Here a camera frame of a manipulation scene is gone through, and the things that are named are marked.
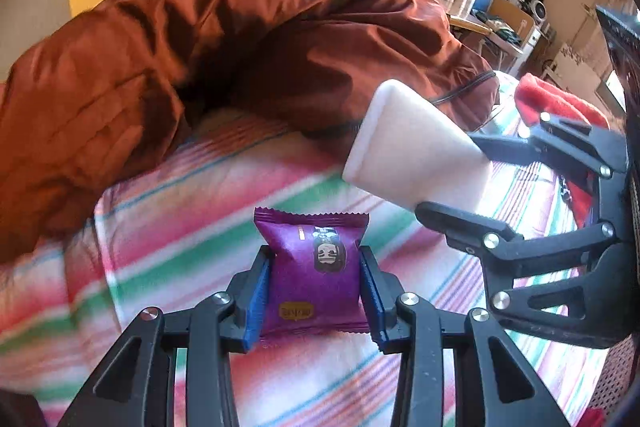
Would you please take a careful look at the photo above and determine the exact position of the white soap bar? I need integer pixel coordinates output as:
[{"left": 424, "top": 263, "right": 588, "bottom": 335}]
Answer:
[{"left": 343, "top": 79, "right": 491, "bottom": 211}]

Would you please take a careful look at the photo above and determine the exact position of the purple snack packet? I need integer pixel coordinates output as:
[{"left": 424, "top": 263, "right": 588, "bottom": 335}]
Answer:
[{"left": 254, "top": 207, "right": 369, "bottom": 338}]

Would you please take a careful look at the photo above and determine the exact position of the red fleece garment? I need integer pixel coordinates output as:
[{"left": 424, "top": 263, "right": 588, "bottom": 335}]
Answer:
[{"left": 514, "top": 74, "right": 628, "bottom": 230}]

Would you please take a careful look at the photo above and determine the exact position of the wooden side desk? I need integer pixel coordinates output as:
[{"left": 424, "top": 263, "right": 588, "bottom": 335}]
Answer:
[{"left": 449, "top": 0, "right": 541, "bottom": 77}]

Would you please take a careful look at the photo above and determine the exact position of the blue bucket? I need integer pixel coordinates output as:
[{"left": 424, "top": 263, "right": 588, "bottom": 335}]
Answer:
[{"left": 472, "top": 0, "right": 494, "bottom": 13}]

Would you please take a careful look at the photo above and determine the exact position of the striped bed sheet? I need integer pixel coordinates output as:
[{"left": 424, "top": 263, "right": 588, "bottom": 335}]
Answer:
[{"left": 1, "top": 113, "right": 608, "bottom": 426}]

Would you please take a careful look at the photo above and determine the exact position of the maroon puffy jacket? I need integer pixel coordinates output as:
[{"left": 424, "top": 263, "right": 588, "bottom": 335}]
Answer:
[{"left": 1, "top": 0, "right": 498, "bottom": 263}]

